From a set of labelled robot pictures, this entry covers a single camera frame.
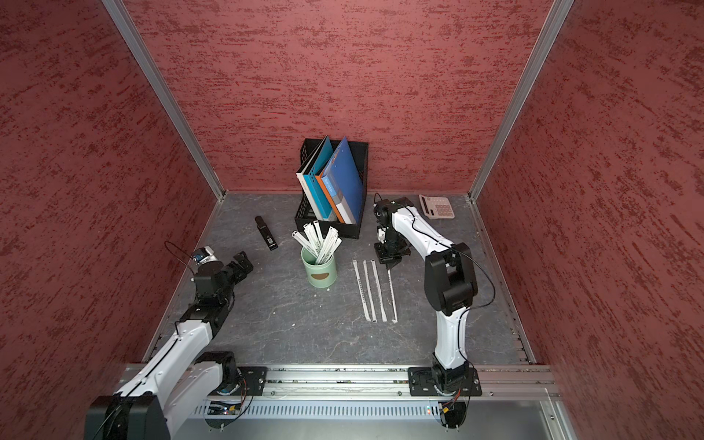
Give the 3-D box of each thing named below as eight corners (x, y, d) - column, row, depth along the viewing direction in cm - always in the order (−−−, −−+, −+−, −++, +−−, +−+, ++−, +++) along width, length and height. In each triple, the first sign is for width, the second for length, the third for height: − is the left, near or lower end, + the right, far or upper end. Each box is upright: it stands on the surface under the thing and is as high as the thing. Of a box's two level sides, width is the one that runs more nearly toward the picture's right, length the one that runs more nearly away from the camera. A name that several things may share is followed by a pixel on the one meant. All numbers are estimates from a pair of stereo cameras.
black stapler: (271, 251, 104) (267, 244, 100) (257, 225, 112) (253, 217, 108) (278, 247, 105) (275, 240, 101) (264, 222, 113) (260, 214, 109)
